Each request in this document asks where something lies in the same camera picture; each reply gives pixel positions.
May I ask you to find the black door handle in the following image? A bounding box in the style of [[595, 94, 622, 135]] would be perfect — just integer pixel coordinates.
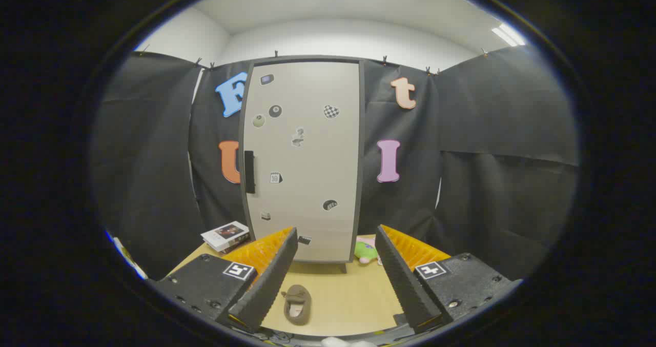
[[244, 151, 256, 194]]

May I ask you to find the light grey shoe cabinet door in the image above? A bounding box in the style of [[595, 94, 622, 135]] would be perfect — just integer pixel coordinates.
[[243, 62, 360, 263]]

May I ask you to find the square ceiling light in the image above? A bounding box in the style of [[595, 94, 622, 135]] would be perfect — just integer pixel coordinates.
[[491, 23, 527, 47]]

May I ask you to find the black backdrop cloth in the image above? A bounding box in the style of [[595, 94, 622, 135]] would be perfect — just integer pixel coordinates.
[[92, 46, 580, 281]]

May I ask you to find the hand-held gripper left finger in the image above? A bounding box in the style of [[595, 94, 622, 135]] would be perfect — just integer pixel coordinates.
[[149, 227, 299, 333]]

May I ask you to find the brown fuzzy slipper shoe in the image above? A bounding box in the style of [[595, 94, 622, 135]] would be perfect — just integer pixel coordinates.
[[281, 284, 312, 326]]

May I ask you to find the green and pink plush toy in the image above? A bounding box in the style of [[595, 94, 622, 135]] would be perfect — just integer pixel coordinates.
[[355, 237, 381, 266]]

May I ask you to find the dark grey shoe cabinet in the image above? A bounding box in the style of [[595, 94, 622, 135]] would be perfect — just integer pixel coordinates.
[[239, 56, 365, 274]]

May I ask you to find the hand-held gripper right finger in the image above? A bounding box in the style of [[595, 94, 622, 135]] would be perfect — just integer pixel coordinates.
[[374, 224, 522, 335]]

